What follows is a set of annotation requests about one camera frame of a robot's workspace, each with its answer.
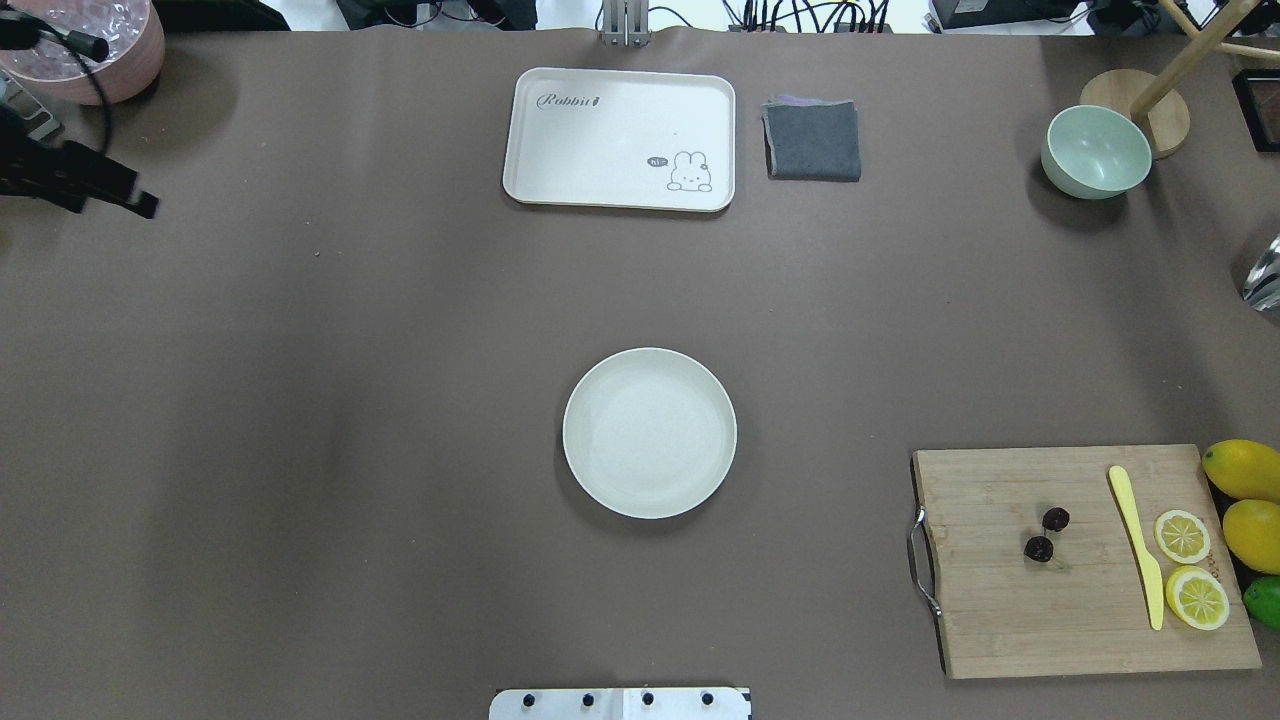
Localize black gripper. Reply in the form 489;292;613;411
1;105;159;219

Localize dark red cherry one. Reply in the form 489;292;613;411
1023;536;1055;564

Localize cream rabbit tray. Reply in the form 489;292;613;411
502;67;737;213

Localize dark red cherry two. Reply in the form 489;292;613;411
1041;507;1071;533

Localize pink bowl with ice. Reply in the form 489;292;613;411
1;1;165;105

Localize round cream plate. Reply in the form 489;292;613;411
561;347;739;520

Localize grey folded cloth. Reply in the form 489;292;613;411
762;96;863;182

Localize mint green bowl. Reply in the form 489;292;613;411
1039;105;1155;200

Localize bamboo cutting board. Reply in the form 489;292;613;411
908;445;1262;680

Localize yellow plastic knife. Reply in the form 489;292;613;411
1107;465;1166;632

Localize wooden mug tree stand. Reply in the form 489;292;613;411
1079;1;1277;160

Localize lemon slice two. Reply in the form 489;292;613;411
1153;509;1211;565

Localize steel scoop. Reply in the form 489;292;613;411
1240;234;1280;313

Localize yellow lemon far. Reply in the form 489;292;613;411
1201;439;1279;503

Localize yellow lemon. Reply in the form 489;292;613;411
1222;498;1279;575
1201;439;1279;503

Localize yellow lemon near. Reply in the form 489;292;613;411
1222;498;1279;575

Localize green lime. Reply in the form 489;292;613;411
1242;577;1280;632

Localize aluminium frame post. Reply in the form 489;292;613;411
599;0;652;47

